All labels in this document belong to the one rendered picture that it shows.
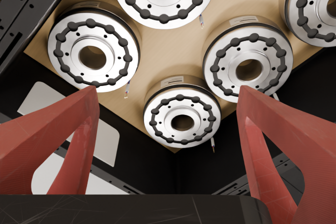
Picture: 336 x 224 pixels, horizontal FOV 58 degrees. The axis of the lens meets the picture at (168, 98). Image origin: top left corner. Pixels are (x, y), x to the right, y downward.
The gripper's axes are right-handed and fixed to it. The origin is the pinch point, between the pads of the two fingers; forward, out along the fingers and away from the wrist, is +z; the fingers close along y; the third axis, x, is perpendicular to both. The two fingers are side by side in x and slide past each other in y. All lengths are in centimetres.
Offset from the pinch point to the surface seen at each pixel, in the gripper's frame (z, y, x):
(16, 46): 13.6, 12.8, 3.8
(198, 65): 23.7, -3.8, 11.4
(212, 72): 20.6, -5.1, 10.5
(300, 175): 24.1, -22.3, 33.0
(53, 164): 37, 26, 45
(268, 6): 23.5, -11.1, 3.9
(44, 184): 37, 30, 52
